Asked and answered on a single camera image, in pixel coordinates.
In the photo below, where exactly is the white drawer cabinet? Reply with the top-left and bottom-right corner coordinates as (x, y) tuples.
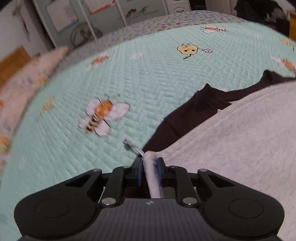
(165, 0), (192, 14)

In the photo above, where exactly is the blue bordered wall poster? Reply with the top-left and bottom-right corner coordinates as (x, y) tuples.
(46, 0), (79, 33)

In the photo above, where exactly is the bee print quilted bedspread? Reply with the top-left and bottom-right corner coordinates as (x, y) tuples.
(0, 22), (296, 241)

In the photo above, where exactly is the pile of black clothes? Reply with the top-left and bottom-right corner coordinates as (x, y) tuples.
(233, 0), (296, 37)

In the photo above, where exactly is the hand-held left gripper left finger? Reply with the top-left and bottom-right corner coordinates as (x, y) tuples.
(65, 158), (144, 206)

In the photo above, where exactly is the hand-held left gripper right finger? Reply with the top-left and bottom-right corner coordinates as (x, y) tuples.
(157, 157), (235, 207)

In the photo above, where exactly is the grey and brown sweatshirt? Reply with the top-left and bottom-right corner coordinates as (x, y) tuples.
(122, 70), (296, 241)

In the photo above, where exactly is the wooden desk with drawers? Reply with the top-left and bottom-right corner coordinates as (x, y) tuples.
(288, 10), (296, 42)

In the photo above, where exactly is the sliding door wardrobe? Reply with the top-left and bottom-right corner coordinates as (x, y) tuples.
(32, 0), (168, 48)

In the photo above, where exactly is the red hanging ornament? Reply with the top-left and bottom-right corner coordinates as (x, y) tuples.
(14, 5), (30, 42)

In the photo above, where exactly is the pink floral pillow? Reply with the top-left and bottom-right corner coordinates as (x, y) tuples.
(0, 46), (68, 167)

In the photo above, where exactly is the floral bed sheet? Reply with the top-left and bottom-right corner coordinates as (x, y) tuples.
(62, 10), (248, 58)

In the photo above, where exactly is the orange bordered wall poster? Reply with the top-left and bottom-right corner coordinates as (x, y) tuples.
(83, 0), (116, 15)

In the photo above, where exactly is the wooden headboard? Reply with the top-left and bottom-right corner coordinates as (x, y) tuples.
(0, 46), (31, 86)

